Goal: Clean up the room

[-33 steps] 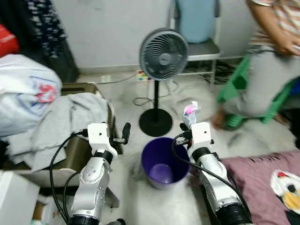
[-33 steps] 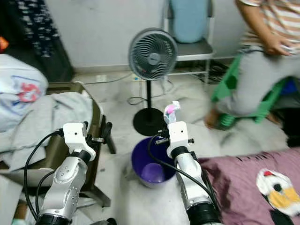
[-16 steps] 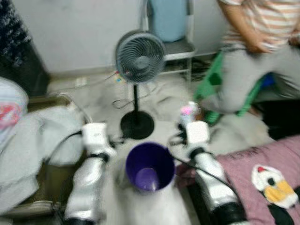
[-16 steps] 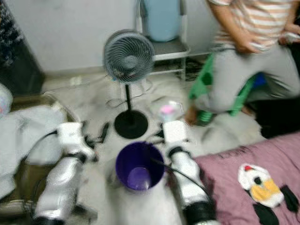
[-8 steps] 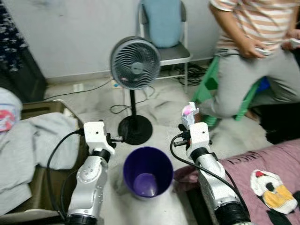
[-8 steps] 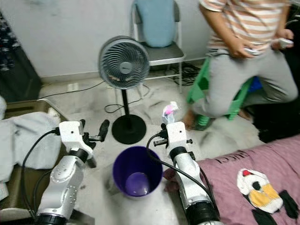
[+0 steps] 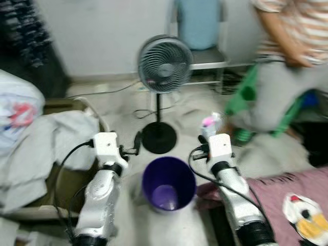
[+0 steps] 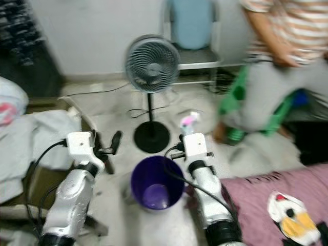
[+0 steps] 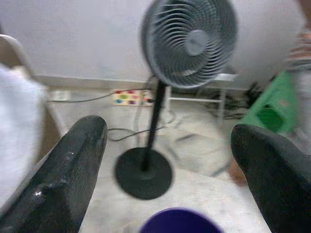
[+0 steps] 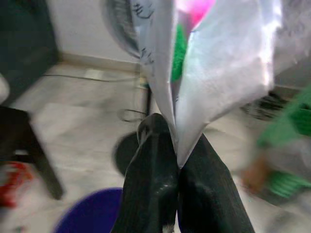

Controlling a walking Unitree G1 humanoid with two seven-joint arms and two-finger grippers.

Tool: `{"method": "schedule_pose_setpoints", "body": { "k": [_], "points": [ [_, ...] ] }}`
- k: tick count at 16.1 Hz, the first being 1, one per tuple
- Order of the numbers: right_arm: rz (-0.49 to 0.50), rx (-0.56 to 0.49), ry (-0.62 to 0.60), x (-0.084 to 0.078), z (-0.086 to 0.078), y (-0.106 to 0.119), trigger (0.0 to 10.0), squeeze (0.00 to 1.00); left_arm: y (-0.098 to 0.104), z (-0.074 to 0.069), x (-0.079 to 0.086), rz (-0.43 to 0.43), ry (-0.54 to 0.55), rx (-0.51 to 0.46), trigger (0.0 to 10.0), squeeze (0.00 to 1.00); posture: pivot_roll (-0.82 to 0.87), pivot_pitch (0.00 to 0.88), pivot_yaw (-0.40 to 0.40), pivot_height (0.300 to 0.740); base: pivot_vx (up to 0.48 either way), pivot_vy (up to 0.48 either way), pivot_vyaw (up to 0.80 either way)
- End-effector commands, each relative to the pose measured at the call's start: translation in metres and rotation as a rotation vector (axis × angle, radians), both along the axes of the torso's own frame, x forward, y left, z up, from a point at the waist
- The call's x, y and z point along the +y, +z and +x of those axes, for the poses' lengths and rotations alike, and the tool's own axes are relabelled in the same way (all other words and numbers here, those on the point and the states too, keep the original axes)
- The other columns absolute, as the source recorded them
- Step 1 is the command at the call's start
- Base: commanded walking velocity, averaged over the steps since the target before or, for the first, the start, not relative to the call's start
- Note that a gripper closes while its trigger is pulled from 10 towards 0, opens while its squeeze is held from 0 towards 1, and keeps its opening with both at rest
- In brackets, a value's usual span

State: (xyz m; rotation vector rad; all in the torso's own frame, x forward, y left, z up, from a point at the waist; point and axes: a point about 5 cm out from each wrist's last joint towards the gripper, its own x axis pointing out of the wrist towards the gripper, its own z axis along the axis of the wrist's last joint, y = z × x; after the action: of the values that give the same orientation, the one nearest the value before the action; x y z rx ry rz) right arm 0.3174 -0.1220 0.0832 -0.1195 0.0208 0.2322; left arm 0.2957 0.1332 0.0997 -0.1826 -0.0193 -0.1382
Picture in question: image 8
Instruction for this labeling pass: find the white pink small bottle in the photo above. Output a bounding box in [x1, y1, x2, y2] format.
[179, 111, 200, 136]

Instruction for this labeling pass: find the beige laundry basket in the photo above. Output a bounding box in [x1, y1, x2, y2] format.
[0, 97, 108, 236]

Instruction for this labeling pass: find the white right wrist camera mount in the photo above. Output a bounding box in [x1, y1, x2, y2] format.
[183, 132, 215, 163]

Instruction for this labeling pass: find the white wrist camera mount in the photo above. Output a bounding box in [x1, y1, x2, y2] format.
[183, 132, 215, 163]
[66, 132, 100, 170]

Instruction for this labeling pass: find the purple cartoon print blanket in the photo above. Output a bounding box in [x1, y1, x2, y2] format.
[187, 167, 328, 246]

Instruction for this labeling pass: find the purple plastic bin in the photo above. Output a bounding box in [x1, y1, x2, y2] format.
[130, 155, 187, 211]

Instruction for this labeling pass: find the green plastic stool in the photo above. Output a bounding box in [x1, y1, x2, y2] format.
[218, 64, 305, 144]

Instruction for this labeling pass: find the white bag with red print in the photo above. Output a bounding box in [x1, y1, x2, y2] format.
[0, 77, 29, 129]

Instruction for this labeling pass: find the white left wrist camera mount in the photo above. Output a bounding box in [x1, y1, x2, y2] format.
[66, 132, 100, 170]

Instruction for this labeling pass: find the black fan power cable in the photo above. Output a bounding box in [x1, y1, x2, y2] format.
[61, 82, 129, 98]

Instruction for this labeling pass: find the grey standing fan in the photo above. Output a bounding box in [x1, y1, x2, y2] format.
[125, 35, 181, 154]

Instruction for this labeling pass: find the white laundry cloth pile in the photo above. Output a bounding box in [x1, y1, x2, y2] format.
[0, 110, 93, 203]

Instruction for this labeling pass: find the metal chair with blue back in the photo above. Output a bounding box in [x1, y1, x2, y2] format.
[164, 0, 223, 93]

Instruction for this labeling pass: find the person in striped shirt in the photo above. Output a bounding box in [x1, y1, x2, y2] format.
[213, 0, 328, 144]

